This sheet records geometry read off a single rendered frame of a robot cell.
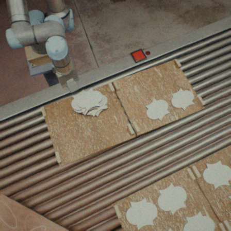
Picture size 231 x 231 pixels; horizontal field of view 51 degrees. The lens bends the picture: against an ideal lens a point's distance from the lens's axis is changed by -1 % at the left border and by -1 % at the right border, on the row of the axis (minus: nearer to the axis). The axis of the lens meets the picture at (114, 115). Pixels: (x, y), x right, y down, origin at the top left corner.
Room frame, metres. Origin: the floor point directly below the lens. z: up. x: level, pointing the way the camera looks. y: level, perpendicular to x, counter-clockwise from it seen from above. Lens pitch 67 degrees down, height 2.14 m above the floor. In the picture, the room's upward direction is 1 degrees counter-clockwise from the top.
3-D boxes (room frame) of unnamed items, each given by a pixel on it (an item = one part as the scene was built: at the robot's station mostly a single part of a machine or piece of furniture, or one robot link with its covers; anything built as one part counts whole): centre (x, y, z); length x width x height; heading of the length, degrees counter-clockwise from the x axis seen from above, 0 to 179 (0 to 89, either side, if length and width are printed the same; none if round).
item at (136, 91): (0.64, -0.24, 0.93); 0.41 x 0.35 x 0.02; 112
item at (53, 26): (0.68, 0.25, 1.39); 0.11 x 0.11 x 0.08; 11
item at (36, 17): (0.98, 0.42, 1.12); 0.13 x 0.12 x 0.14; 101
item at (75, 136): (0.48, 0.15, 0.93); 0.41 x 0.35 x 0.02; 111
